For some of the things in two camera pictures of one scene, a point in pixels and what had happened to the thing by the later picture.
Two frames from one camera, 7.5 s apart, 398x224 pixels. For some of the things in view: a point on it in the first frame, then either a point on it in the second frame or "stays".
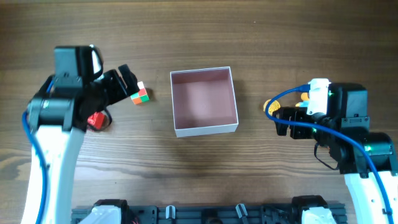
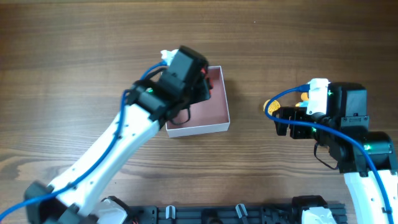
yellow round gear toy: (274, 106) stays
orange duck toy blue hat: (305, 100) stays
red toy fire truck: (96, 120) to (210, 81)
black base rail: (186, 214) stays
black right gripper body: (296, 113) stays
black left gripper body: (109, 89) to (197, 91)
